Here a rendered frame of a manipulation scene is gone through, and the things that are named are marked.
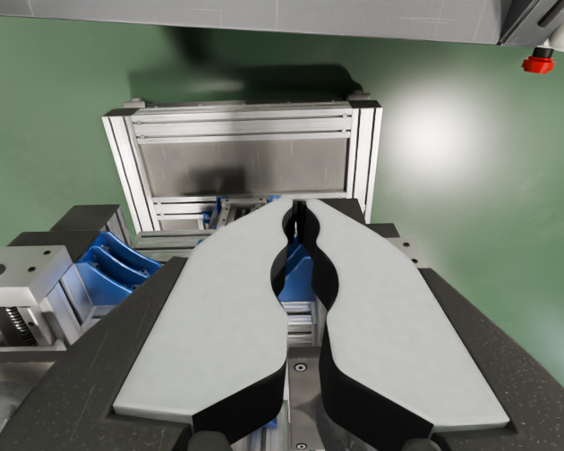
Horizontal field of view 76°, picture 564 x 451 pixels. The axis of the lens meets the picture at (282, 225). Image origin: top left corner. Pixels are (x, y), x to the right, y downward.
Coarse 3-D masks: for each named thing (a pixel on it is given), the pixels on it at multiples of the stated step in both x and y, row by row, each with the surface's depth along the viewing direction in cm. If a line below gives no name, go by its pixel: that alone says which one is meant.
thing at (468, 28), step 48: (0, 0) 32; (48, 0) 32; (96, 0) 32; (144, 0) 32; (192, 0) 32; (240, 0) 32; (288, 0) 32; (336, 0) 32; (384, 0) 32; (432, 0) 32; (480, 0) 32
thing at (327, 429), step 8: (320, 400) 48; (320, 408) 47; (320, 416) 47; (328, 416) 46; (320, 424) 47; (328, 424) 45; (336, 424) 45; (320, 432) 47; (328, 432) 45; (336, 432) 44; (344, 432) 44; (328, 440) 45; (336, 440) 44; (344, 440) 43; (352, 440) 42; (360, 440) 42; (328, 448) 45; (336, 448) 43; (344, 448) 42; (352, 448) 42; (360, 448) 41
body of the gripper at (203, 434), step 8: (200, 432) 5; (208, 432) 5; (216, 432) 5; (192, 440) 5; (200, 440) 5; (208, 440) 5; (216, 440) 5; (224, 440) 5; (408, 440) 5; (416, 440) 5; (424, 440) 5; (192, 448) 5; (200, 448) 5; (208, 448) 5; (216, 448) 5; (224, 448) 5; (408, 448) 5; (416, 448) 5; (424, 448) 5; (432, 448) 5
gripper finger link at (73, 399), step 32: (160, 288) 8; (128, 320) 7; (64, 352) 6; (96, 352) 6; (128, 352) 6; (64, 384) 6; (96, 384) 6; (32, 416) 5; (64, 416) 5; (96, 416) 5; (128, 416) 6; (0, 448) 5; (32, 448) 5; (64, 448) 5; (96, 448) 5; (128, 448) 5; (160, 448) 5
